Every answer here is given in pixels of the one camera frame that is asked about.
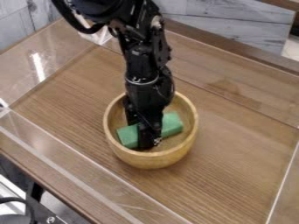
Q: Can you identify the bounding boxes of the green rectangular block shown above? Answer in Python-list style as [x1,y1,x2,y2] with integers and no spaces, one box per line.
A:
[116,111,182,151]

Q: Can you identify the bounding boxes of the black table leg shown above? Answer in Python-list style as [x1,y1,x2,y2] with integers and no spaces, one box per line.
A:
[29,183,44,202]

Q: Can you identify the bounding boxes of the black cable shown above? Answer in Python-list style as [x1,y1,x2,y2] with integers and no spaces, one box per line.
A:
[0,195,40,224]

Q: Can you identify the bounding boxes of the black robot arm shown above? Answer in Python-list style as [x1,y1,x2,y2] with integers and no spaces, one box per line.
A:
[50,0,174,150]

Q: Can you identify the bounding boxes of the black metal base bracket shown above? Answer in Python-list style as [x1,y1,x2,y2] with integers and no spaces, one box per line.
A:
[25,198,68,224]

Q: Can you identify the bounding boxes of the brown wooden bowl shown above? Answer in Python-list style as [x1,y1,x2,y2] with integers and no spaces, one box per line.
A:
[102,92,198,170]

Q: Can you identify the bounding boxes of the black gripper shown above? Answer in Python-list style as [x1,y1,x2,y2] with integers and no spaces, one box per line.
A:
[122,73,173,151]

